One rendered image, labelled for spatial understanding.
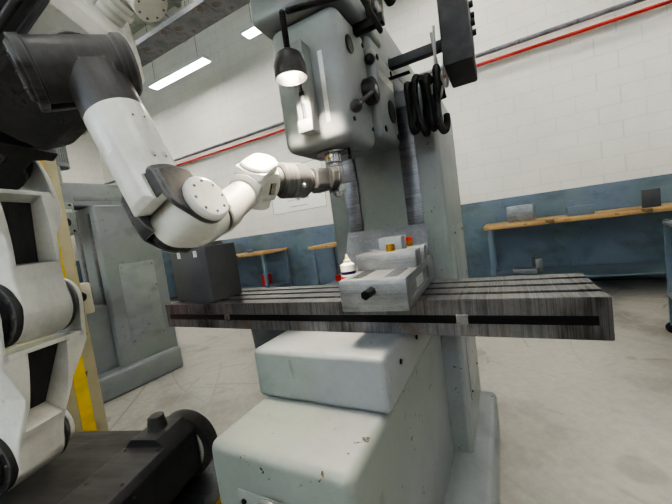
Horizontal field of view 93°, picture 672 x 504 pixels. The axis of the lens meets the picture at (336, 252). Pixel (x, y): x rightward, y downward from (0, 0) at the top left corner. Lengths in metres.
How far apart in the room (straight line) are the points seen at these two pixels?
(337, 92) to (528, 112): 4.43
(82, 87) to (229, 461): 0.68
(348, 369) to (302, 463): 0.19
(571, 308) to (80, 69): 0.90
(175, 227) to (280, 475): 0.46
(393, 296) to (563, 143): 4.59
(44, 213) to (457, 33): 1.15
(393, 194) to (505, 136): 3.95
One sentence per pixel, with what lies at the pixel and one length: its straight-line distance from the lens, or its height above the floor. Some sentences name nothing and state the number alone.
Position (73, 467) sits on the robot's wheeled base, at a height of 0.57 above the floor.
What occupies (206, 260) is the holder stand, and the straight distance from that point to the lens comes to 1.13.
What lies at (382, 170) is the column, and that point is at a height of 1.29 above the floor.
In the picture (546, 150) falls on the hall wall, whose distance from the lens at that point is 5.09.
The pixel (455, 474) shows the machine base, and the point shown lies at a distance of 1.41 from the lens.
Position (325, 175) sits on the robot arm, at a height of 1.24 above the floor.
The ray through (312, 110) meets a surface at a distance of 0.84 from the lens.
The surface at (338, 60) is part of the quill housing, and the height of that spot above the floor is 1.49.
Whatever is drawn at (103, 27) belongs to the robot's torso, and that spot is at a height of 1.51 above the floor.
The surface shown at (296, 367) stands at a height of 0.80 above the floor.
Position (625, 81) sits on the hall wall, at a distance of 5.35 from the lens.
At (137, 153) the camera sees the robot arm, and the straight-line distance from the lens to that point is 0.57.
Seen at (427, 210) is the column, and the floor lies 1.12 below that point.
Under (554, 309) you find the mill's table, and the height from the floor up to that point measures 0.89.
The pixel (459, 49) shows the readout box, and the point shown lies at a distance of 1.11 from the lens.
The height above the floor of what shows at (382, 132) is 1.36.
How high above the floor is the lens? 1.10
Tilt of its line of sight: 4 degrees down
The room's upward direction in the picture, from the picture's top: 8 degrees counter-clockwise
